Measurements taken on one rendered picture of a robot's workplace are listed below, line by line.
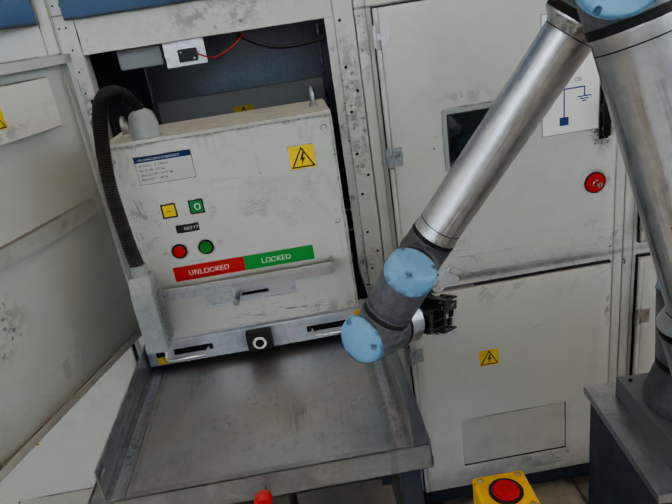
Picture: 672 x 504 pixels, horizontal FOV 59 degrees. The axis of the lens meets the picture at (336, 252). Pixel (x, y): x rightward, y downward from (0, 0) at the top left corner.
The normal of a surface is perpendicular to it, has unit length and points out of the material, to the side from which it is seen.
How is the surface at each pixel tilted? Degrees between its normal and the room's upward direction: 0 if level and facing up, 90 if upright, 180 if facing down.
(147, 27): 90
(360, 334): 80
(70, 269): 90
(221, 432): 0
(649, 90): 89
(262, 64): 90
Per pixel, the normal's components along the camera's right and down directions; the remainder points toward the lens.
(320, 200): 0.09, 0.36
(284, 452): -0.15, -0.91
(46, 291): 0.97, -0.05
